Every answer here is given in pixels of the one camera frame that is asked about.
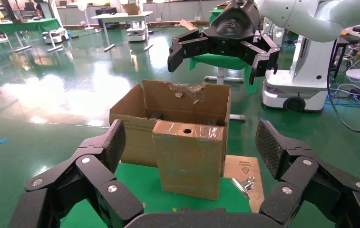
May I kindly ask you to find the small white robot base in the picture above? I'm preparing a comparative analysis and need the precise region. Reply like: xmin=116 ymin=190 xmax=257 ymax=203
xmin=126 ymin=21 xmax=146 ymax=42

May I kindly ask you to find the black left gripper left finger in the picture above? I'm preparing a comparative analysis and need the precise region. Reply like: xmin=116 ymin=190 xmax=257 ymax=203
xmin=8 ymin=119 xmax=144 ymax=228

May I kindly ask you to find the white office table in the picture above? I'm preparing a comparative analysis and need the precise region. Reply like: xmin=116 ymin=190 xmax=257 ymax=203
xmin=91 ymin=11 xmax=155 ymax=53

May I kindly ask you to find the large open cardboard carton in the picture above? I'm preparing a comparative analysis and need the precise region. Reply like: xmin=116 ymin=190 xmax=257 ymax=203
xmin=109 ymin=79 xmax=233 ymax=177

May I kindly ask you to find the silver binder clip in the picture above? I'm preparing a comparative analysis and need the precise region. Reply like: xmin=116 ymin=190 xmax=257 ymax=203
xmin=232 ymin=177 xmax=256 ymax=198

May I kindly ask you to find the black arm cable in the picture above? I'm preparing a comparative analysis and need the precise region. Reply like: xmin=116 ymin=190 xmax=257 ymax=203
xmin=326 ymin=39 xmax=360 ymax=133

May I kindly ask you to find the small taped cardboard box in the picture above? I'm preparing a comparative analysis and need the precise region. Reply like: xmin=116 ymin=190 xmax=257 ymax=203
xmin=152 ymin=120 xmax=225 ymax=201

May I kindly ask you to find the white wheeled robot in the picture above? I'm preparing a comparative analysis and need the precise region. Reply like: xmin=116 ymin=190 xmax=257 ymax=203
xmin=261 ymin=17 xmax=336 ymax=113

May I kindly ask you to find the long green-covered table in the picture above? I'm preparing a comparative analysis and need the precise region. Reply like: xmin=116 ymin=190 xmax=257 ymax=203
xmin=0 ymin=18 xmax=62 ymax=53

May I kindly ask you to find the black cabinet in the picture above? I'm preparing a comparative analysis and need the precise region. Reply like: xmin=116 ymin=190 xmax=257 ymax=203
xmin=95 ymin=7 xmax=118 ymax=29

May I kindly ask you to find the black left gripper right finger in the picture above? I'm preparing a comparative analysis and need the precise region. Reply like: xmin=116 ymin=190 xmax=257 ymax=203
xmin=255 ymin=120 xmax=360 ymax=228

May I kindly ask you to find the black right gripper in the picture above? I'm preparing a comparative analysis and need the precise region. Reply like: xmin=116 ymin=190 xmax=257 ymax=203
xmin=167 ymin=0 xmax=281 ymax=86

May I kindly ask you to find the black square stool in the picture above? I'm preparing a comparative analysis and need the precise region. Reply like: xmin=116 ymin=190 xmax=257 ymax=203
xmin=331 ymin=34 xmax=360 ymax=79

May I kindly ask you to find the low white robot base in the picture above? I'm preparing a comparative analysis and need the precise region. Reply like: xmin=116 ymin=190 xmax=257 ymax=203
xmin=42 ymin=28 xmax=70 ymax=44

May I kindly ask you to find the cardboard box on white table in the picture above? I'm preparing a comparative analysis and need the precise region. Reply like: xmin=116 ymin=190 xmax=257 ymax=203
xmin=122 ymin=3 xmax=142 ymax=16

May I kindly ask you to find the white pedestal fan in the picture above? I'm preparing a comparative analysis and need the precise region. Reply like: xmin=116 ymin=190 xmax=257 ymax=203
xmin=77 ymin=0 xmax=96 ymax=31

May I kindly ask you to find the large green-covered table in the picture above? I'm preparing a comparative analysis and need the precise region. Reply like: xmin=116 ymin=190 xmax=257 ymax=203
xmin=188 ymin=53 xmax=259 ymax=95

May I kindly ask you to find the small green-covered table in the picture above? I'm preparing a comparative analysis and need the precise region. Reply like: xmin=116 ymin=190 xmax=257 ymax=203
xmin=209 ymin=8 xmax=225 ymax=26

